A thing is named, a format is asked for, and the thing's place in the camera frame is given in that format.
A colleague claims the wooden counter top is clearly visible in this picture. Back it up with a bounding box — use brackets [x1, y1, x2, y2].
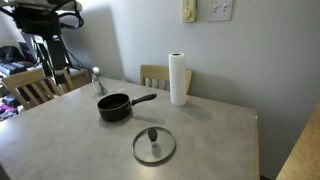
[275, 102, 320, 180]

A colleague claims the small wooden chair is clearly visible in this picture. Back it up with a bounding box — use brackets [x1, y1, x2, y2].
[61, 68, 92, 93]

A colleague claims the wooden chair behind paper roll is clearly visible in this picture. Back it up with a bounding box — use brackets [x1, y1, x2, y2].
[139, 64, 194, 96]

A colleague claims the white paper towel roll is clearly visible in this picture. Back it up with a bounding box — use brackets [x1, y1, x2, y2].
[167, 52, 188, 107]

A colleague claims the colourful cloth pile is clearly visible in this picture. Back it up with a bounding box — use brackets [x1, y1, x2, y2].
[0, 95, 22, 122]

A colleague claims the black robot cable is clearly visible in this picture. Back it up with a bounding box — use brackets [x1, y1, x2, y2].
[54, 0, 85, 30]

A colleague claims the large slatted wooden chair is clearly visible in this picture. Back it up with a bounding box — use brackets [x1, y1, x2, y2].
[1, 68, 65, 111]

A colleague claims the black pot with handle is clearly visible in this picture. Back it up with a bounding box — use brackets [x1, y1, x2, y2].
[96, 92, 158, 122]

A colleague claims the glass lid with black knob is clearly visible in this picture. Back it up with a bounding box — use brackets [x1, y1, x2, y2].
[131, 126, 177, 164]

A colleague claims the glass shaker with metal cap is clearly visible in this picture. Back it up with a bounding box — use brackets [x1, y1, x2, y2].
[90, 66, 109, 96]

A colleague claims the black bag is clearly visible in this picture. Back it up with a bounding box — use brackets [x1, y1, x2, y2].
[0, 45, 22, 63]

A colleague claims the beige wall thermostat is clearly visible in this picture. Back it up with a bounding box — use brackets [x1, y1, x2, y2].
[181, 0, 198, 24]

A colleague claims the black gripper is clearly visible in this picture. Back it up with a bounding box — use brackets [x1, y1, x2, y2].
[33, 31, 74, 85]

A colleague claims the white light switch plate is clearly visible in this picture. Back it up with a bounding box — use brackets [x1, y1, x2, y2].
[208, 0, 234, 23]

